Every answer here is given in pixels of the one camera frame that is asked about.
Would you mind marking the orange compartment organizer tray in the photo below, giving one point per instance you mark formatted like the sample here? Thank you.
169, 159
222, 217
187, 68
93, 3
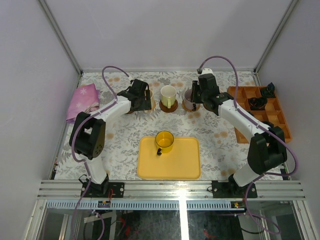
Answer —
273, 112

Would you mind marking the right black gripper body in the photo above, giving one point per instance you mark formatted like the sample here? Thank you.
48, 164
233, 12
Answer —
203, 95

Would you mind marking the blue slotted cable duct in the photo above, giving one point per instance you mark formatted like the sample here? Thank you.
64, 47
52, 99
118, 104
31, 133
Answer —
139, 205

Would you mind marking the woven rattan coaster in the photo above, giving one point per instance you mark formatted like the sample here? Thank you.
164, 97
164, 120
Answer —
153, 105
197, 107

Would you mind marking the cream mug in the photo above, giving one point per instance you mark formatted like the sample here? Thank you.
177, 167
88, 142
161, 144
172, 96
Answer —
151, 93

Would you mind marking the yellow serving tray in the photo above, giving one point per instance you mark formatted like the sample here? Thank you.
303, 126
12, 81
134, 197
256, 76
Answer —
181, 163

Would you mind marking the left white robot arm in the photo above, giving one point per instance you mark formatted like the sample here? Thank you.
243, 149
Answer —
87, 138

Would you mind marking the yellow glass cup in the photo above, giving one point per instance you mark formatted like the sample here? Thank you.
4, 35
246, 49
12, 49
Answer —
164, 141

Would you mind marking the black item compartment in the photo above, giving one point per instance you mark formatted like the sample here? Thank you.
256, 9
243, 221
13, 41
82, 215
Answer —
268, 91
257, 103

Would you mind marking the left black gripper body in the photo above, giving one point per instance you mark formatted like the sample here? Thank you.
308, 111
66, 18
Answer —
145, 97

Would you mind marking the purple snowflake cloth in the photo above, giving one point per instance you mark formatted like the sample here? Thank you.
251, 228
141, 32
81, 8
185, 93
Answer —
84, 99

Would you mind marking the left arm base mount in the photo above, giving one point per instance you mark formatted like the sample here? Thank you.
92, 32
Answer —
106, 190

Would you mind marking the black item top compartment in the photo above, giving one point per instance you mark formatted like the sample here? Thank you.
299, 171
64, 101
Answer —
268, 91

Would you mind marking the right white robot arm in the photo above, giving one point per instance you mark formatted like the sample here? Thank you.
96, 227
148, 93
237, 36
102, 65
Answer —
266, 150

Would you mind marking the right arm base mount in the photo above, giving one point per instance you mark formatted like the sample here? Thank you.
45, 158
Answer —
237, 186

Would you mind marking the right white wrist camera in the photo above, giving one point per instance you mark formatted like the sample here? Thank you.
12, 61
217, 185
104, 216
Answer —
206, 71

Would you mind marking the purple mug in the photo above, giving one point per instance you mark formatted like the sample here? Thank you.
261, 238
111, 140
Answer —
187, 100

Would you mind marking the white green-handled mug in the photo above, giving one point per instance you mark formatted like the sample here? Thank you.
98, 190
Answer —
168, 96

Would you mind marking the aluminium frame rail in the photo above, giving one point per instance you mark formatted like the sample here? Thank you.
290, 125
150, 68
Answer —
265, 190

